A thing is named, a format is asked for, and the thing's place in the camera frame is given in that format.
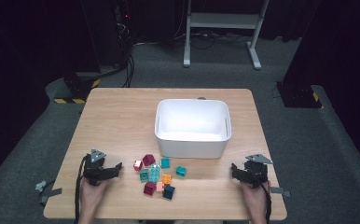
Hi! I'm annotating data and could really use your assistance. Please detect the black stand base striped tape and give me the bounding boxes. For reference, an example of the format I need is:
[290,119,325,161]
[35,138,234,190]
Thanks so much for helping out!
[53,71,102,105]

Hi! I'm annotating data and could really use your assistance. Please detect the person's left hand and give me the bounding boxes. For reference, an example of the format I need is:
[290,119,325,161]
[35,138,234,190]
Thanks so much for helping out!
[79,176,111,217]

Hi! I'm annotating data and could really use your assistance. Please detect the black cable bundle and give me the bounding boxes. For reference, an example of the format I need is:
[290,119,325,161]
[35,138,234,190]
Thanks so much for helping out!
[116,18,136,89]

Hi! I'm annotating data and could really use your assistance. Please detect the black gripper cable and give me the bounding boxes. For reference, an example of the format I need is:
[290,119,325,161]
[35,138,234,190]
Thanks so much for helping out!
[74,154,90,224]
[248,167,273,224]

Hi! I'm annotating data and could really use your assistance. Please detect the grey tape strip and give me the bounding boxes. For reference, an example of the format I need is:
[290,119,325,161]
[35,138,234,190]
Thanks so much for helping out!
[39,187,63,205]
[270,186,292,199]

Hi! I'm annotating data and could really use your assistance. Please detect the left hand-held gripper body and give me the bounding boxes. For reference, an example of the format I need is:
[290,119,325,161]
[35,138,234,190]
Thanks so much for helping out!
[83,148,115,187]

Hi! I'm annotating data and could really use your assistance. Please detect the dark blue toy block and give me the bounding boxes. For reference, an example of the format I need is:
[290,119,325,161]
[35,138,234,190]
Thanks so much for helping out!
[162,185,176,201]

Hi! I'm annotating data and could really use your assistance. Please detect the white metal stand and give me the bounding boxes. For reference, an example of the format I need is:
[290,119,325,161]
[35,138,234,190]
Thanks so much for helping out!
[182,0,270,71]

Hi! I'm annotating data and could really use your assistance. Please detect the maroon toy block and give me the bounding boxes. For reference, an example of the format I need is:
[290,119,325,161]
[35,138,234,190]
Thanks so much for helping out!
[143,181,157,197]
[142,153,157,167]

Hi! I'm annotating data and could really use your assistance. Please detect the long mint toy block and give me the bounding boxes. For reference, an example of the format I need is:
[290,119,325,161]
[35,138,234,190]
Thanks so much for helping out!
[148,163,161,183]

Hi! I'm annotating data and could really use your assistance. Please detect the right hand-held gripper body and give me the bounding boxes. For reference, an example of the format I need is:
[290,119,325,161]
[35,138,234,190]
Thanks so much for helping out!
[242,153,274,189]

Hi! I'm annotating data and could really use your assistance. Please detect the black floor cables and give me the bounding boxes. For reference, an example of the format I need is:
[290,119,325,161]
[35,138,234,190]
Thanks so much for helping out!
[174,29,254,50]

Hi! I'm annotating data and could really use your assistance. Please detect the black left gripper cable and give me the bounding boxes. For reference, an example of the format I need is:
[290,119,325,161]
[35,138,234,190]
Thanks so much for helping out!
[74,154,90,224]

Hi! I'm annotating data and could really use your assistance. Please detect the person's right hand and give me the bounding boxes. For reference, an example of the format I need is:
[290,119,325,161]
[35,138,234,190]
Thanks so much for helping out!
[240,180,271,217]

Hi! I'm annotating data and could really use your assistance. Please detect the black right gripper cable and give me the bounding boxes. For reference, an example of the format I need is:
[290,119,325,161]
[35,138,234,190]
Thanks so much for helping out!
[248,167,273,224]

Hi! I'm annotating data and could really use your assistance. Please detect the white plastic bin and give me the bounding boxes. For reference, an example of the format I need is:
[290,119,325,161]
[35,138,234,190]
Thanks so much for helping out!
[154,98,233,160]

